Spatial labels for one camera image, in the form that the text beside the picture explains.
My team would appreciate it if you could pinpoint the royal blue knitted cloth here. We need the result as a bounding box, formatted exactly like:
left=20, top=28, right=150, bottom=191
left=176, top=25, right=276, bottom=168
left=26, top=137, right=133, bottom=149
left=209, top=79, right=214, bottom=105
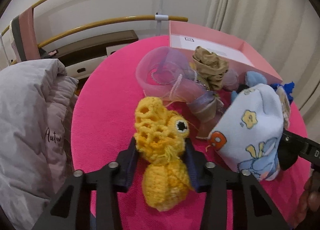
left=270, top=81, right=295, bottom=104

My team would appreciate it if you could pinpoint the light blue fuzzy sock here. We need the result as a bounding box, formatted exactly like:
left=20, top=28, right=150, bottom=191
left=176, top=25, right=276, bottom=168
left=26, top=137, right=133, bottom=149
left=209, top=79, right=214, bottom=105
left=231, top=71, right=267, bottom=102

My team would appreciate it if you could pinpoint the tan fabric scrunchie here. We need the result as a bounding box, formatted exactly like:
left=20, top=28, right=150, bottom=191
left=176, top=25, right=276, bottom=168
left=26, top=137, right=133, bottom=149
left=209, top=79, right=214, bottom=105
left=193, top=46, right=229, bottom=91

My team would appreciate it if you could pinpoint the yellow crochet toy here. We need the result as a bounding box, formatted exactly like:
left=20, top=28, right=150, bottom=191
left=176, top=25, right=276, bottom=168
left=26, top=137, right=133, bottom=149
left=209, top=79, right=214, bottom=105
left=134, top=97, right=192, bottom=212

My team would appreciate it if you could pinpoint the purple organza scrunchie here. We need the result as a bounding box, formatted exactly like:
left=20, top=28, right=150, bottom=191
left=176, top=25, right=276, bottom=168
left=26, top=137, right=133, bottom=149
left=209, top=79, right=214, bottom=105
left=136, top=46, right=223, bottom=140

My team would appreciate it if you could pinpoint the right hand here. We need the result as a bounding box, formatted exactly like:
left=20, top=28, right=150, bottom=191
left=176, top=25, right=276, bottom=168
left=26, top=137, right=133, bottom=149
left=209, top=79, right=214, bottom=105
left=292, top=175, right=319, bottom=228

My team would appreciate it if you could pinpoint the pink cardboard box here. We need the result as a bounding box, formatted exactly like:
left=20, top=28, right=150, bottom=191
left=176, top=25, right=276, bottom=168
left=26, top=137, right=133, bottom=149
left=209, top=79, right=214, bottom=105
left=169, top=21, right=283, bottom=84

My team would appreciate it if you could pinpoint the grey puffy jacket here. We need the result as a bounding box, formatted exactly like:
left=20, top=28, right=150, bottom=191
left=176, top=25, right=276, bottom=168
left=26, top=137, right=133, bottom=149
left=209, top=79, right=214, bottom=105
left=1, top=59, right=78, bottom=229

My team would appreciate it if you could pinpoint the round pink table cover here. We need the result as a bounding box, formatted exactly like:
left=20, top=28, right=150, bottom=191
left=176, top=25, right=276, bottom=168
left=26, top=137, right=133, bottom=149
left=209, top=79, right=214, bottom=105
left=71, top=35, right=310, bottom=229

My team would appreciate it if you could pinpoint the cream curtain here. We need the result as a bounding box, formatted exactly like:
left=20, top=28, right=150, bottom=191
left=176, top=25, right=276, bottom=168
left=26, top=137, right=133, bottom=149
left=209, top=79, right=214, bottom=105
left=206, top=0, right=319, bottom=141

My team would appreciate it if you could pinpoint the brown white low bench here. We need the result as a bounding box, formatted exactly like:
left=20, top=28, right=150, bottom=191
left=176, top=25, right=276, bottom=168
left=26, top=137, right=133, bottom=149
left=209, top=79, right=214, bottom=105
left=48, top=30, right=138, bottom=95

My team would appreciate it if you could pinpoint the lower wooden ballet bar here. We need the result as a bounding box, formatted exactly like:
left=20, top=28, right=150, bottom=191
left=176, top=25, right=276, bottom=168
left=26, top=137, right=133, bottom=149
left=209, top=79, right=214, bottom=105
left=37, top=15, right=188, bottom=48

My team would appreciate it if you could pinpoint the pink grey hanging band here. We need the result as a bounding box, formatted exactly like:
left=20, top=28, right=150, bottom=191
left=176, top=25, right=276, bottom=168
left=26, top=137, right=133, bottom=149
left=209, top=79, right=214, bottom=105
left=9, top=7, right=41, bottom=62

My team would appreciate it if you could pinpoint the white bar stand post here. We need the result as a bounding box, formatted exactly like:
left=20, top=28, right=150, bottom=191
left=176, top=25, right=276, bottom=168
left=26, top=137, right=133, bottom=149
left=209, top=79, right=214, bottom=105
left=155, top=0, right=169, bottom=36

